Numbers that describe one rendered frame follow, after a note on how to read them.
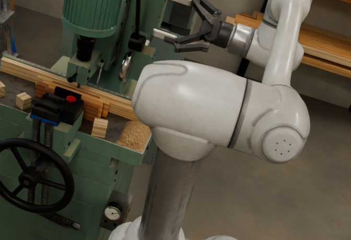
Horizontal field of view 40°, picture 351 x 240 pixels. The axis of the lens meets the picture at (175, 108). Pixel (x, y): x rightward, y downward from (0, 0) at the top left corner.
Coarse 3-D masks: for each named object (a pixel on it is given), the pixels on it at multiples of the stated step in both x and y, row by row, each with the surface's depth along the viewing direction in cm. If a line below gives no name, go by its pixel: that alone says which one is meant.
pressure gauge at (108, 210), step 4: (108, 204) 165; (112, 204) 164; (116, 204) 165; (120, 204) 166; (108, 208) 164; (112, 208) 164; (116, 208) 163; (120, 208) 165; (104, 212) 166; (108, 212) 165; (112, 212) 165; (116, 212) 165; (120, 212) 164; (108, 216) 167; (112, 216) 166; (116, 216) 166; (120, 216) 165
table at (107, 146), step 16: (0, 80) 170; (16, 80) 172; (32, 96) 167; (0, 112) 161; (16, 112) 160; (80, 128) 160; (112, 128) 164; (80, 144) 161; (96, 144) 159; (112, 144) 158; (64, 160) 153; (128, 160) 160
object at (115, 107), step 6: (36, 78) 170; (42, 78) 170; (48, 78) 171; (36, 84) 171; (84, 90) 170; (114, 102) 169; (114, 108) 169; (120, 108) 169; (126, 108) 168; (132, 108) 169; (120, 114) 170; (126, 114) 169; (132, 114) 169; (138, 120) 170
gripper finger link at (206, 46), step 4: (180, 44) 136; (184, 44) 136; (188, 44) 136; (192, 44) 136; (196, 44) 137; (200, 44) 137; (204, 44) 137; (176, 48) 136; (180, 48) 136; (184, 48) 136; (188, 48) 136; (192, 48) 137; (196, 48) 137; (200, 48) 137; (204, 48) 137; (208, 48) 137; (176, 52) 138
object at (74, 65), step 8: (96, 56) 166; (72, 64) 159; (80, 64) 159; (88, 64) 160; (96, 64) 168; (72, 72) 160; (80, 72) 160; (88, 72) 161; (80, 80) 161; (88, 80) 165
